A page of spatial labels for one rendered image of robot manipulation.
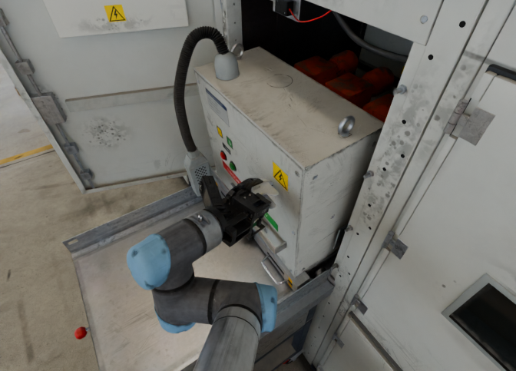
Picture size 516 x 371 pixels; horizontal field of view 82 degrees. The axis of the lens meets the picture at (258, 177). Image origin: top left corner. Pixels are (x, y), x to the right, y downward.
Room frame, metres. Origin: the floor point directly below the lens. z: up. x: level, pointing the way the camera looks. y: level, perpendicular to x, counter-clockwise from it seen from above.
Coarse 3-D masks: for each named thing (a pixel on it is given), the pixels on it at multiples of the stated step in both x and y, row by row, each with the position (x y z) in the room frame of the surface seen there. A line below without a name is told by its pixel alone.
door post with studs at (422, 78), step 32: (448, 0) 0.43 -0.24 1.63; (480, 0) 0.40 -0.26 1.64; (448, 32) 0.41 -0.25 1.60; (416, 64) 0.44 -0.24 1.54; (448, 64) 0.40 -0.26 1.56; (416, 96) 0.42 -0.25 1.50; (384, 128) 0.45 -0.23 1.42; (416, 128) 0.40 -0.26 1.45; (384, 160) 0.43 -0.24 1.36; (384, 192) 0.41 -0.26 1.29; (352, 224) 0.44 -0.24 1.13; (352, 256) 0.41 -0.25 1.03; (320, 320) 0.43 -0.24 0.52
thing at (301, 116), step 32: (256, 64) 0.82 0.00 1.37; (288, 64) 0.81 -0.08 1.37; (224, 96) 0.66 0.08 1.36; (256, 96) 0.65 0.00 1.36; (288, 96) 0.65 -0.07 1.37; (320, 96) 0.64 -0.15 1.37; (288, 128) 0.52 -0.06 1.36; (320, 128) 0.52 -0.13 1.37; (352, 128) 0.51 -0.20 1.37; (320, 160) 0.42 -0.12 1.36; (352, 160) 0.48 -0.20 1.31; (320, 192) 0.43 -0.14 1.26; (352, 192) 0.50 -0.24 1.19; (320, 224) 0.45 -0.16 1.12; (320, 256) 0.47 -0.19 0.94
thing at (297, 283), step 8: (224, 192) 0.76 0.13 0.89; (256, 240) 0.58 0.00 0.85; (264, 248) 0.53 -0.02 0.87; (272, 256) 0.50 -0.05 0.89; (280, 264) 0.46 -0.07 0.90; (280, 272) 0.46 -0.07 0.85; (288, 272) 0.44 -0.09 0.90; (304, 272) 0.43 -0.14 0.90; (296, 280) 0.41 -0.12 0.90; (304, 280) 0.41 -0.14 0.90; (296, 288) 0.39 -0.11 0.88
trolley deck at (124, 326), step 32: (160, 224) 0.66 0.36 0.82; (96, 256) 0.53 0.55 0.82; (224, 256) 0.53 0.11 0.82; (256, 256) 0.53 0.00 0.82; (96, 288) 0.42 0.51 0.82; (128, 288) 0.42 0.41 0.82; (288, 288) 0.42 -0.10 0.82; (320, 288) 0.42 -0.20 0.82; (96, 320) 0.32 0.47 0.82; (128, 320) 0.32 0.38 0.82; (288, 320) 0.32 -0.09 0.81; (96, 352) 0.24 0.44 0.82; (128, 352) 0.24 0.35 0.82; (160, 352) 0.24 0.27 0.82; (192, 352) 0.24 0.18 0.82
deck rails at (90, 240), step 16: (176, 192) 0.76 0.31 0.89; (192, 192) 0.79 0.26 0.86; (144, 208) 0.69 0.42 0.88; (160, 208) 0.72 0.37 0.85; (176, 208) 0.74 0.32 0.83; (112, 224) 0.63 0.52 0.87; (128, 224) 0.65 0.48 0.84; (144, 224) 0.66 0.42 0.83; (64, 240) 0.55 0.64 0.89; (80, 240) 0.57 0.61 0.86; (96, 240) 0.59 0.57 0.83; (112, 240) 0.59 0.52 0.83; (80, 256) 0.53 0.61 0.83; (304, 288) 0.39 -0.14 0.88; (288, 304) 0.36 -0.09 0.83; (176, 368) 0.20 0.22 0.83; (192, 368) 0.19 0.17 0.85
